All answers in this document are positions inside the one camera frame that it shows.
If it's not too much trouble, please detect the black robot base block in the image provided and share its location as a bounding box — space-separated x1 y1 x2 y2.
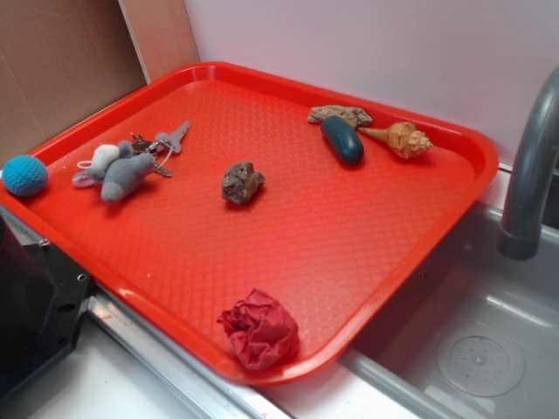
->
1 221 93 403

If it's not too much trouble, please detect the brown rough rock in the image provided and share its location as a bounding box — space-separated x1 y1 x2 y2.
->
221 161 266 205

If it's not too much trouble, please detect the red plastic tray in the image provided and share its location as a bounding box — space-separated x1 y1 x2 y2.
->
1 63 499 386

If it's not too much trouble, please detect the dark teal smooth stone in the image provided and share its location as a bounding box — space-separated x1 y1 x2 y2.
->
321 115 364 166

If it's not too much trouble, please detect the brown driftwood piece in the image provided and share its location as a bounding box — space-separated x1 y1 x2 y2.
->
307 105 373 129

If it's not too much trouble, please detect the silver key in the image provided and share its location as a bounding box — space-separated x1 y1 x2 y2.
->
155 121 190 154

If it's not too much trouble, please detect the crumpled red paper ball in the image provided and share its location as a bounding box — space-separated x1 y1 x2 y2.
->
217 289 300 371

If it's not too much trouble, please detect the tan spiral seashell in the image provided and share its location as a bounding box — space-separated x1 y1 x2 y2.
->
358 122 433 160

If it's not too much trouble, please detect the small dark key bunch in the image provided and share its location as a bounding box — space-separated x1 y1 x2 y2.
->
131 134 173 178

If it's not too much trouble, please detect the grey plastic sink basin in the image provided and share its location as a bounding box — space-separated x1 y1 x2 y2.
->
342 204 558 418

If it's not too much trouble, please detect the grey faucet spout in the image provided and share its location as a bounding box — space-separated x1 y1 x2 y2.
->
498 70 558 260

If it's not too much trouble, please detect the blue knitted ball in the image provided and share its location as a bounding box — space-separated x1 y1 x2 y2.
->
2 155 48 197

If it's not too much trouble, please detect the brown cardboard panel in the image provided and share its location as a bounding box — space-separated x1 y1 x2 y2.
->
1 1 199 162

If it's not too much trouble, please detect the grey plush mouse keychain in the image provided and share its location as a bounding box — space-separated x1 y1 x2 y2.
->
72 141 156 204

